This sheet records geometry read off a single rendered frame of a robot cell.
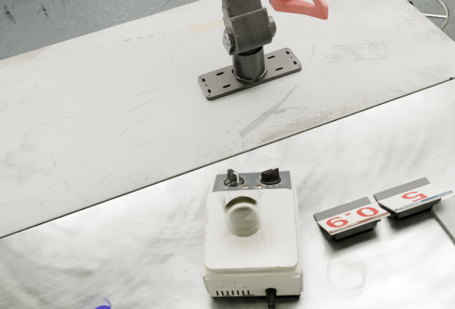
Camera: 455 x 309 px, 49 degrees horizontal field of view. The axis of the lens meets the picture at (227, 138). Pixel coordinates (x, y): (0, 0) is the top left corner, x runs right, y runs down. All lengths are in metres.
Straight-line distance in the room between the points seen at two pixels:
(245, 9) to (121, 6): 2.16
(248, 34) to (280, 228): 0.36
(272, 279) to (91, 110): 0.52
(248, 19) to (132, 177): 0.34
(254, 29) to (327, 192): 0.30
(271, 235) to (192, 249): 0.15
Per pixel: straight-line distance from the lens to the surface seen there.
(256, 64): 0.95
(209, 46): 1.09
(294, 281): 0.67
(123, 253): 0.80
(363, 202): 0.80
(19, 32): 3.07
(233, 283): 0.68
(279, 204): 0.69
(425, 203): 0.79
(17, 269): 0.85
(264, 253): 0.65
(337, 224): 0.75
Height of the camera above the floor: 1.56
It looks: 48 degrees down
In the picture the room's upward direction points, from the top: 10 degrees counter-clockwise
